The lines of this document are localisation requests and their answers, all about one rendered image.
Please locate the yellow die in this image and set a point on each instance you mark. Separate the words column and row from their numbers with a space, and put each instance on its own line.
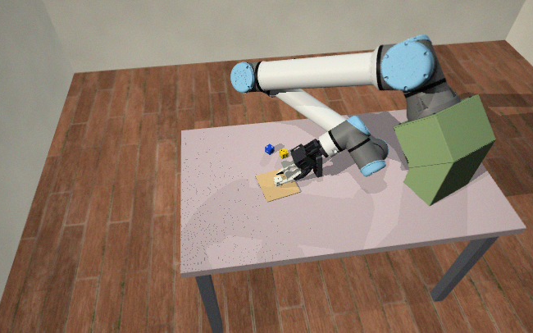
column 284, row 153

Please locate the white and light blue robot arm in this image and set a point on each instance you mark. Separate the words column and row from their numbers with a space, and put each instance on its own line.
column 410, row 67

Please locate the blue die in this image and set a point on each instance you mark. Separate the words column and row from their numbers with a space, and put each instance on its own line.
column 269, row 149

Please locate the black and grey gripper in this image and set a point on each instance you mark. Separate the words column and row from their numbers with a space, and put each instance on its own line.
column 302, row 158

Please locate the tan flat mat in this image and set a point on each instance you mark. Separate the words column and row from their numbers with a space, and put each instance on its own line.
column 272, row 192

